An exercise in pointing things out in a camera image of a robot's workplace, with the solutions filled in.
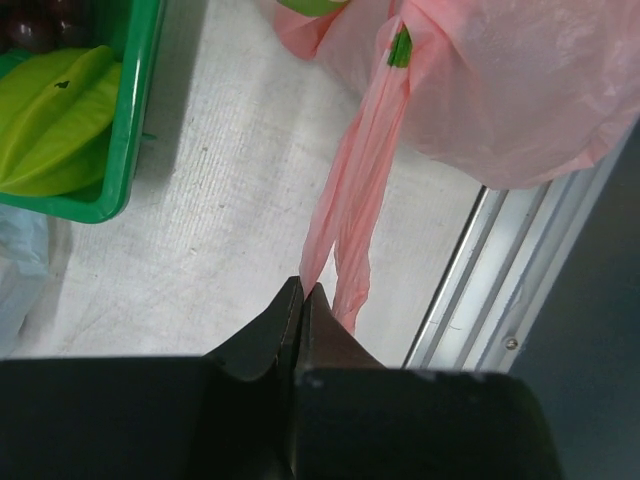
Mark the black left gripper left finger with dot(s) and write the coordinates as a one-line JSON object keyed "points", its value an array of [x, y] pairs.
{"points": [[221, 415]]}

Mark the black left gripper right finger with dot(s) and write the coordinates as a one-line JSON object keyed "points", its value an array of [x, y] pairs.
{"points": [[356, 419]]}

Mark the pink plastic bag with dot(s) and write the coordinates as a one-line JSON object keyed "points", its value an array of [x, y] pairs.
{"points": [[512, 93]]}

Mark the green fake apple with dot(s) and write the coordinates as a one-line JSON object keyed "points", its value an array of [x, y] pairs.
{"points": [[313, 8]]}

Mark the blue tied plastic bag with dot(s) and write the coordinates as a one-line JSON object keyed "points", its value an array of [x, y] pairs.
{"points": [[24, 268]]}

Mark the green fake starfruit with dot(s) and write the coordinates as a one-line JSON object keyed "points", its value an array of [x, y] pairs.
{"points": [[56, 115]]}

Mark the purple fake grapes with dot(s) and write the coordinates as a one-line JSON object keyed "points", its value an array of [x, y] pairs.
{"points": [[42, 26]]}

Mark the green plastic basket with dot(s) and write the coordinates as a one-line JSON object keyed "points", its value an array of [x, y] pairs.
{"points": [[132, 29]]}

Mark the aluminium front rail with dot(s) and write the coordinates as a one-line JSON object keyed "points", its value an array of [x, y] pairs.
{"points": [[512, 248]]}

